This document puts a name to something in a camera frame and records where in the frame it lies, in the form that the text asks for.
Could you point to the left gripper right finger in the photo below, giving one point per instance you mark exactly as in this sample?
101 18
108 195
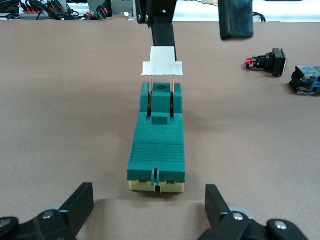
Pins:
221 220

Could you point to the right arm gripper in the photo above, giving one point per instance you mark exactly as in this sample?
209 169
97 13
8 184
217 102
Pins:
155 7

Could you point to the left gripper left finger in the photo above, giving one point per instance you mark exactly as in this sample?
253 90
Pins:
73 212

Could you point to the black device red light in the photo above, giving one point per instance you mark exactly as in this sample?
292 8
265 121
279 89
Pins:
105 10

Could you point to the black square push button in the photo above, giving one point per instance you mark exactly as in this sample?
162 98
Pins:
277 62

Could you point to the grey box orange connectors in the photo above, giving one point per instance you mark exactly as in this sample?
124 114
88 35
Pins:
27 15

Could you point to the blue contact block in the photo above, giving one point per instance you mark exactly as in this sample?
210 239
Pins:
306 80

